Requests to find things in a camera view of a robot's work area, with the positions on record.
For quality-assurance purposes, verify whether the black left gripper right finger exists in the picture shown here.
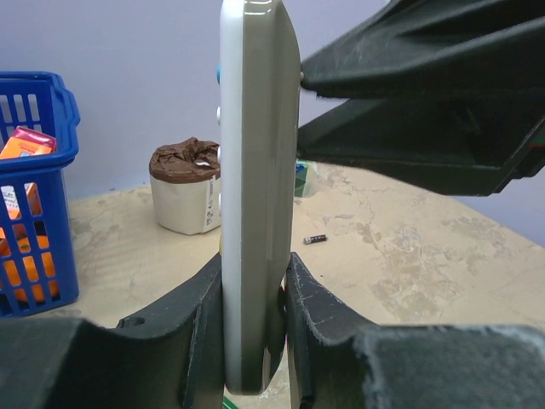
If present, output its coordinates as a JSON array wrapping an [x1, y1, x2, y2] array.
[[285, 255, 544, 408]]

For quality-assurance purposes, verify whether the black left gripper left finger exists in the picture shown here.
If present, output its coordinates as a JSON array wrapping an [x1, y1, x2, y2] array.
[[1, 256, 224, 408]]

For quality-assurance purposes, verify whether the beige white remote control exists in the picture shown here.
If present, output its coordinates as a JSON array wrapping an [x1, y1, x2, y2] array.
[[219, 1, 301, 395]]

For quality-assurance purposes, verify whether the orange carton left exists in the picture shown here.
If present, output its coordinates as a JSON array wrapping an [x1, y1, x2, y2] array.
[[1, 126, 57, 159]]

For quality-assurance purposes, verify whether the green battery one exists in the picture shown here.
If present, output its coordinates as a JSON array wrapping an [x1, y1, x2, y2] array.
[[222, 397, 238, 409]]

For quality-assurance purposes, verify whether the green sponge pack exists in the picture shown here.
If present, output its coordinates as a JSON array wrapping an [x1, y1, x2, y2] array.
[[294, 160, 317, 198]]

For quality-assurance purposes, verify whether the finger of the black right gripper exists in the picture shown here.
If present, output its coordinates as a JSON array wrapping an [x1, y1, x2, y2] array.
[[297, 95, 544, 196], [301, 1, 544, 99]]

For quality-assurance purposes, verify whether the black battery far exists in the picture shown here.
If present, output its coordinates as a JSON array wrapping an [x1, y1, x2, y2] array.
[[303, 234, 328, 245]]

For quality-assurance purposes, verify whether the blue plastic basket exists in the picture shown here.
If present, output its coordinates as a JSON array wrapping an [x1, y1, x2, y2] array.
[[1, 72, 80, 318]]

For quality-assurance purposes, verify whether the white roll with brown top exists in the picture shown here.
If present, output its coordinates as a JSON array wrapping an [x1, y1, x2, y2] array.
[[148, 137, 221, 235]]

